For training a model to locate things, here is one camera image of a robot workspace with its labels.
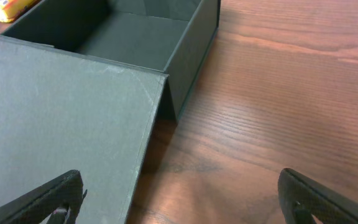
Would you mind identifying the dark green flip-lid box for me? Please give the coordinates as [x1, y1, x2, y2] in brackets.
[0, 0, 221, 223]

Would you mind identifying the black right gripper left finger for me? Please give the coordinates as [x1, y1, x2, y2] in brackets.
[0, 170, 87, 223]

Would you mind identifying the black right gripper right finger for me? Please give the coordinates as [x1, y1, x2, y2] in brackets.
[278, 168, 358, 224]

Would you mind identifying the yellow candy canister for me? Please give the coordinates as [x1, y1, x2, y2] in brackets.
[0, 0, 40, 23]

